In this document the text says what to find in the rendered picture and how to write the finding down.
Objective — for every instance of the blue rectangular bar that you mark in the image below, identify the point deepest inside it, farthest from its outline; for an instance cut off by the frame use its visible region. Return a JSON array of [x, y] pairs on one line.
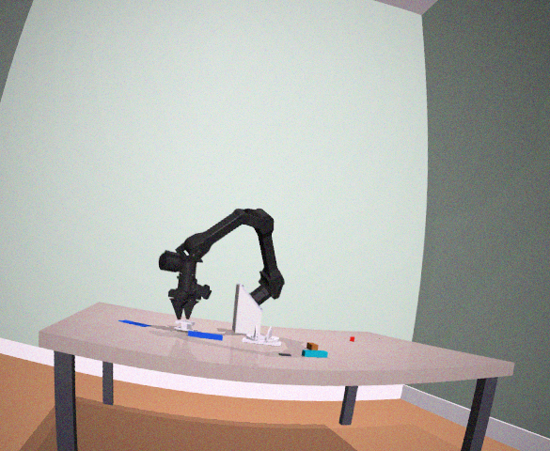
[[205, 335]]

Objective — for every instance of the cyan rectangular block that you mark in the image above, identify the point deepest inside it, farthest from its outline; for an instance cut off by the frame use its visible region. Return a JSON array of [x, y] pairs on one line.
[[314, 353]]

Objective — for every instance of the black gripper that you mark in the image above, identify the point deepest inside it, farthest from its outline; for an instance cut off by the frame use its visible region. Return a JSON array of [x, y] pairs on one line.
[[181, 297]]

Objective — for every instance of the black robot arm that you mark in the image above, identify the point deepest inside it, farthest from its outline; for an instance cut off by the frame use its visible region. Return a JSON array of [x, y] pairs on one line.
[[271, 280]]

